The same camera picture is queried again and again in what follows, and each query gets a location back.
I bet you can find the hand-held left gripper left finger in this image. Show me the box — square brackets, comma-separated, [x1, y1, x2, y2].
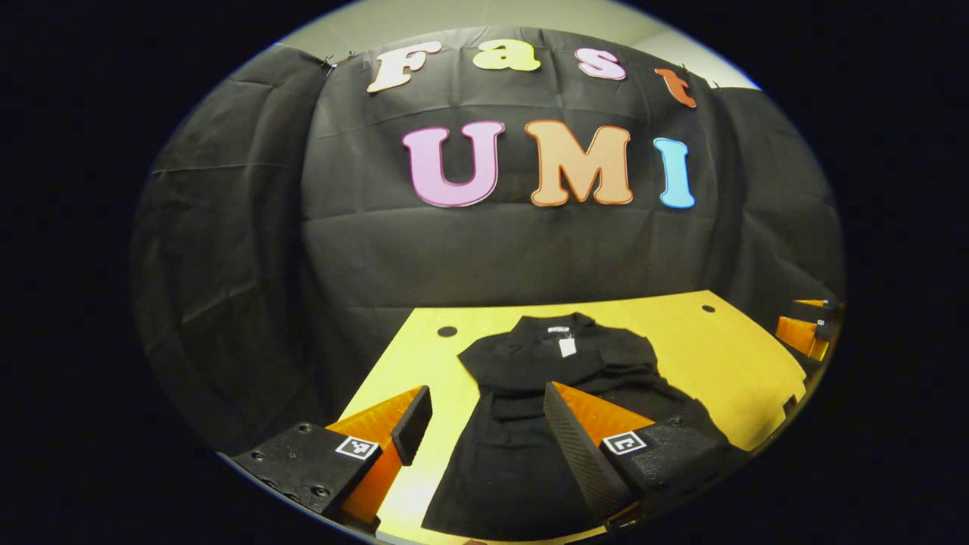
[233, 385, 434, 534]

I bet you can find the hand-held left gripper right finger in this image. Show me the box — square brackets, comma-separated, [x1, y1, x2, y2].
[543, 381, 750, 528]

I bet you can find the black button-up garment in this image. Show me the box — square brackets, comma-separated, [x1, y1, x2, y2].
[420, 312, 750, 542]

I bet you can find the black backdrop cloth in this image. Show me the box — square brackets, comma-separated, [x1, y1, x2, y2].
[129, 26, 845, 455]

